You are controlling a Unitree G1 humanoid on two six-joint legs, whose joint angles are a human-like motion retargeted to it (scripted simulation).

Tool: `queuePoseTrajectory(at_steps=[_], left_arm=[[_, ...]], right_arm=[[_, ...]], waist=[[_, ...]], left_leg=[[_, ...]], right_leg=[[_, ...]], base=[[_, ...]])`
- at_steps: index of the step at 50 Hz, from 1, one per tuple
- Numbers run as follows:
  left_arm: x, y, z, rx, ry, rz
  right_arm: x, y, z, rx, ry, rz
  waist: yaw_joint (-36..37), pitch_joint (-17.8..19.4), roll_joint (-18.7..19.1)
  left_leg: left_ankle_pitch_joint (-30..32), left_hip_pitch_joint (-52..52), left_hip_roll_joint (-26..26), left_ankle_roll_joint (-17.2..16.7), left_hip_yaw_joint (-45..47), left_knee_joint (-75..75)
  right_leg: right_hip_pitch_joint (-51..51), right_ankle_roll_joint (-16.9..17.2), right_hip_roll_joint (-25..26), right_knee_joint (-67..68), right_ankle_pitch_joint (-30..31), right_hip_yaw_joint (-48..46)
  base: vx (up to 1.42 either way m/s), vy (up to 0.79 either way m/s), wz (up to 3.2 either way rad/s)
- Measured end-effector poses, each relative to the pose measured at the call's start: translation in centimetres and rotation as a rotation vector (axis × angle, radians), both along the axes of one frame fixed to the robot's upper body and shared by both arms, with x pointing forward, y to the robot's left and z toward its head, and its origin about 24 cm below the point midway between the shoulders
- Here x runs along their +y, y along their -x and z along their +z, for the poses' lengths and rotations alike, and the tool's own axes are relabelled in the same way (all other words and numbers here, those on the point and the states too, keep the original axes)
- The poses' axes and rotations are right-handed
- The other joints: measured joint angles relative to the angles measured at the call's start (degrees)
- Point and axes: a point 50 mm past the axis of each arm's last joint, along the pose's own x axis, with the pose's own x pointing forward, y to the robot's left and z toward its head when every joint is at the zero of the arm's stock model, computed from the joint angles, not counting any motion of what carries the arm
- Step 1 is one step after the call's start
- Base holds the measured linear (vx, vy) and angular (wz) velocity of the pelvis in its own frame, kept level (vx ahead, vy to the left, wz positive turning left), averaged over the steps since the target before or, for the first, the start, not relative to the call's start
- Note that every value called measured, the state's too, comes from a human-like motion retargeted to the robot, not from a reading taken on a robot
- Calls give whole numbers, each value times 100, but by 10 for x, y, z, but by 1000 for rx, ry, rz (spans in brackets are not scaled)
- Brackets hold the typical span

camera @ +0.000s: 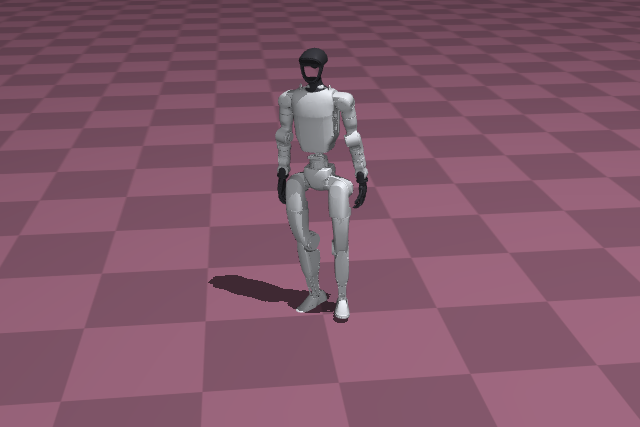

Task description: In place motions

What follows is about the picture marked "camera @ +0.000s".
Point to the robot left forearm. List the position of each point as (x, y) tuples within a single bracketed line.
[(358, 158)]

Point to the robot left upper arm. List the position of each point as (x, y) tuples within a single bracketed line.
[(345, 103)]

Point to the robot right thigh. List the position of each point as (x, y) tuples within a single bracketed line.
[(298, 212)]

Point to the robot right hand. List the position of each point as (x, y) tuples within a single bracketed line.
[(282, 184)]

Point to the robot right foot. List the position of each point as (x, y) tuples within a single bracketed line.
[(310, 302)]

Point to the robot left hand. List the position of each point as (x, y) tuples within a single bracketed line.
[(362, 189)]

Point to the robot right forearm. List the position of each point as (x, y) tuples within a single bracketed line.
[(283, 156)]

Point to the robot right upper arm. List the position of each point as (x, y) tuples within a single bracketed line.
[(284, 134)]

